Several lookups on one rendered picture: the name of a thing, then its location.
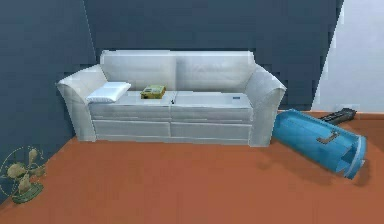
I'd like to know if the white sofa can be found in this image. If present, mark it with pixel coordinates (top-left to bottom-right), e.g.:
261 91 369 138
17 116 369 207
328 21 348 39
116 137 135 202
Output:
55 49 288 148

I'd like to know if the yellow green box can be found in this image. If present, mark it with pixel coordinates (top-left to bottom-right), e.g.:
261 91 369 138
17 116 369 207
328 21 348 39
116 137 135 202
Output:
139 84 167 100

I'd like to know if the white pillow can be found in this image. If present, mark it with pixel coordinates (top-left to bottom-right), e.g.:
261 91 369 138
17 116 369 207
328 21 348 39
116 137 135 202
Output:
85 81 132 105

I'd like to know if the blue bin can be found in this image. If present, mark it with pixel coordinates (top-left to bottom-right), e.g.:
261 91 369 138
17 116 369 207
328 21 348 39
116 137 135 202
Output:
271 108 368 181

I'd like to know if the black ribbed object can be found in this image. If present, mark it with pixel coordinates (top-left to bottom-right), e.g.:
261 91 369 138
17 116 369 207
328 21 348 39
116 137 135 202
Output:
318 107 358 126

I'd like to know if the green desk fan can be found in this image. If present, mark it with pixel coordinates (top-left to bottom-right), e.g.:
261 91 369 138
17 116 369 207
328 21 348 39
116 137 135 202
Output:
0 145 47 205

